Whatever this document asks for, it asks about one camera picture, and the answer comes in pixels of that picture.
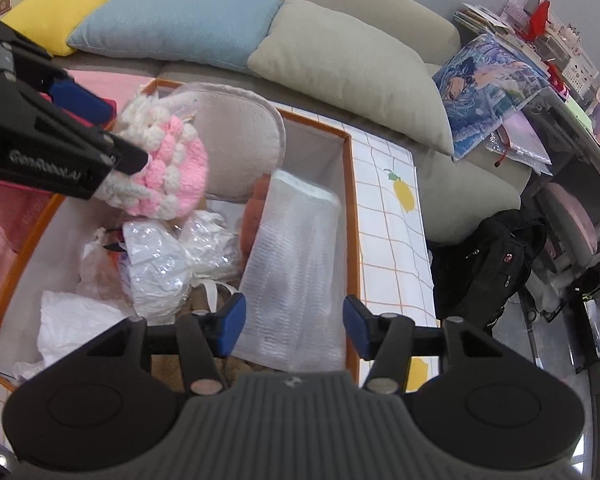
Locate lemon-print checked blanket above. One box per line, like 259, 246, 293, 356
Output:
274, 102, 439, 394

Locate red ornament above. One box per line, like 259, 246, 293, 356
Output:
518, 0, 554, 41

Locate clear plastic bag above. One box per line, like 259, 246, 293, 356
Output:
121, 219, 194, 325
180, 209, 244, 281

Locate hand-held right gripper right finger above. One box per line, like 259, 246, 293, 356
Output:
342, 294, 519, 395

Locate brown cookie plush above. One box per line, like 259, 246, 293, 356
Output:
238, 172, 274, 269

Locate white heart-shaped cushion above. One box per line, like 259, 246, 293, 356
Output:
167, 82, 287, 205

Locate orange-rimmed fabric storage box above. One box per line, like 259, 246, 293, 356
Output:
0, 77, 364, 397

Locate beige pillow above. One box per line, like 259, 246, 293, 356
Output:
246, 0, 455, 157

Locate pink and white knitted hat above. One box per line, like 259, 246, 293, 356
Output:
99, 90, 210, 221

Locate grey desk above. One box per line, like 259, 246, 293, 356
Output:
529, 84, 600, 187

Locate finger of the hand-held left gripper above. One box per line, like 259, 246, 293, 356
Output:
0, 7, 117, 126
0, 61, 150, 177

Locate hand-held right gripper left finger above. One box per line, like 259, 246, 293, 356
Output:
80, 292, 248, 396

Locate white plastic bag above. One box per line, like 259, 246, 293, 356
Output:
12, 287, 136, 384

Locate clear plastic folder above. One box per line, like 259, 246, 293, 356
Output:
484, 110, 554, 177

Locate yellow pillow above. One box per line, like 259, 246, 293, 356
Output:
0, 0, 144, 57

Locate beige sofa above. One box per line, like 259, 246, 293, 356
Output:
44, 0, 532, 247

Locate black cabinet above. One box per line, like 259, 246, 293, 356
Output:
569, 259, 600, 377

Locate blue figure-print pillow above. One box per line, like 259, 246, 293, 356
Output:
432, 34, 551, 162

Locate stack of books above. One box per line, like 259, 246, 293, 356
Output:
452, 0, 557, 62

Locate white bubble wrap bag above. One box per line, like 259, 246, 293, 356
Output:
231, 168, 349, 372

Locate black backpack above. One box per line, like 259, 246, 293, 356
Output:
429, 208, 549, 337

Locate pink office chair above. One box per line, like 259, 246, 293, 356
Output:
524, 180, 600, 322

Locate light blue pillow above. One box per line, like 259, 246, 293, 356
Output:
67, 0, 284, 74

